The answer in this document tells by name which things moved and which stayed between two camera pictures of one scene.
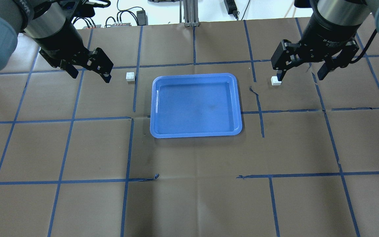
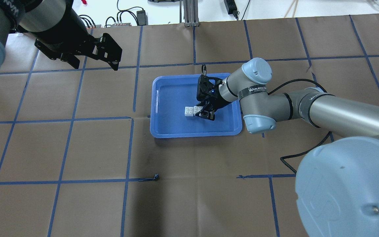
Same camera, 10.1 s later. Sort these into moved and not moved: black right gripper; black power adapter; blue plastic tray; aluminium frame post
Moved: black right gripper
Not moved: blue plastic tray; black power adapter; aluminium frame post
